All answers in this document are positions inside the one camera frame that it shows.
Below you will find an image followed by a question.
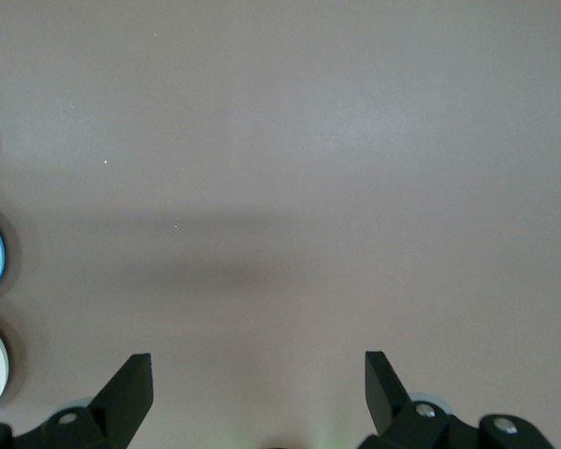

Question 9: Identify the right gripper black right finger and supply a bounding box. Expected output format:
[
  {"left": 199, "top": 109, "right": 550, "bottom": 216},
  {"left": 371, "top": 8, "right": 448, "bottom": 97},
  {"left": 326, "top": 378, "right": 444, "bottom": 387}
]
[{"left": 357, "top": 350, "right": 556, "bottom": 449}]

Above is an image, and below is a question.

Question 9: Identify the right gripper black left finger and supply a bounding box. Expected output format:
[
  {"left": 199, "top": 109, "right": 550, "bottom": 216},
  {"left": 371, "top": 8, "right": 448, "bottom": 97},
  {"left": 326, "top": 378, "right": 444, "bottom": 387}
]
[{"left": 0, "top": 353, "right": 154, "bottom": 449}]

